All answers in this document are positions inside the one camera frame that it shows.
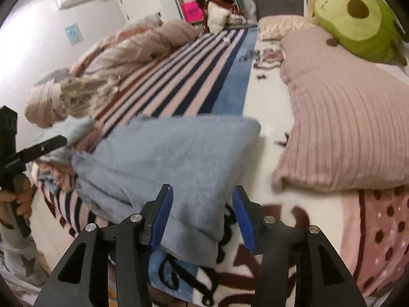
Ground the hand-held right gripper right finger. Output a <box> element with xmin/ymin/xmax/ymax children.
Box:
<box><xmin>232</xmin><ymin>185</ymin><xmax>368</xmax><ymax>307</ymax></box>

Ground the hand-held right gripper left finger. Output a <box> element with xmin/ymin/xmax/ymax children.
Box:
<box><xmin>33</xmin><ymin>184</ymin><xmax>174</xmax><ymax>307</ymax></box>

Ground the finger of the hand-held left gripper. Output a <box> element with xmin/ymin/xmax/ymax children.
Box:
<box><xmin>13</xmin><ymin>135</ymin><xmax>68</xmax><ymax>167</ymax></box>

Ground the person's left hand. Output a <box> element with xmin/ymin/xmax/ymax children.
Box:
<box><xmin>0</xmin><ymin>176</ymin><xmax>36</xmax><ymax>229</ymax></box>

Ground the person's grey star-print clothing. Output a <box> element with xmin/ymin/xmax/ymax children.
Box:
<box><xmin>0</xmin><ymin>227</ymin><xmax>52</xmax><ymax>288</ymax></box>

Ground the pink dotted bedsheet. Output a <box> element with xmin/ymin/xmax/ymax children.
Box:
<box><xmin>340</xmin><ymin>185</ymin><xmax>409</xmax><ymax>298</ymax></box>

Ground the striped printed fleece blanket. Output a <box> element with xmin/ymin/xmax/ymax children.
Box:
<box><xmin>35</xmin><ymin>27</ymin><xmax>361</xmax><ymax>307</ymax></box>

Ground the pink ribbed pillow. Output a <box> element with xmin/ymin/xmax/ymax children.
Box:
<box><xmin>271</xmin><ymin>26</ymin><xmax>409</xmax><ymax>193</ymax></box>

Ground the pink striped duvet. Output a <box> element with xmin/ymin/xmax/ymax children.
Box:
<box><xmin>24</xmin><ymin>17</ymin><xmax>200</xmax><ymax>128</ymax></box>

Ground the floral patterned pillow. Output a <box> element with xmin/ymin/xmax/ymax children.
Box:
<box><xmin>257</xmin><ymin>15</ymin><xmax>315</xmax><ymax>41</ymax></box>

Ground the pink storage box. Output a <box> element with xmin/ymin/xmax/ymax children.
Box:
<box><xmin>181</xmin><ymin>1</ymin><xmax>202</xmax><ymax>24</ymax></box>

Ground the pile of clothes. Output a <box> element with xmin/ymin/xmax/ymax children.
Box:
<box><xmin>196</xmin><ymin>0</ymin><xmax>248</xmax><ymax>34</ymax></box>

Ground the green avocado plush toy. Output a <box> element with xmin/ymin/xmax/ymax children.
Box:
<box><xmin>308</xmin><ymin>0</ymin><xmax>405</xmax><ymax>64</ymax></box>

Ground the tan plush toy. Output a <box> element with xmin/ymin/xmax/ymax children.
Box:
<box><xmin>305</xmin><ymin>0</ymin><xmax>320</xmax><ymax>24</ymax></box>

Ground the light blue wall poster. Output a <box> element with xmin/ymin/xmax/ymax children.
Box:
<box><xmin>65</xmin><ymin>24</ymin><xmax>84</xmax><ymax>46</ymax></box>

